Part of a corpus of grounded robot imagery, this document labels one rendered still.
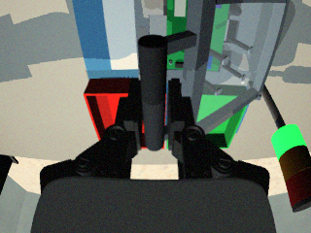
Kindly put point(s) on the green bin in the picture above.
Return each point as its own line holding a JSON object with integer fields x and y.
{"x": 224, "y": 133}

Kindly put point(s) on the green circuit board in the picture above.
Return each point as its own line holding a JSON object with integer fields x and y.
{"x": 176, "y": 22}

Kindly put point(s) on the red bin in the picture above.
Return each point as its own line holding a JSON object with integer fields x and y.
{"x": 103, "y": 109}

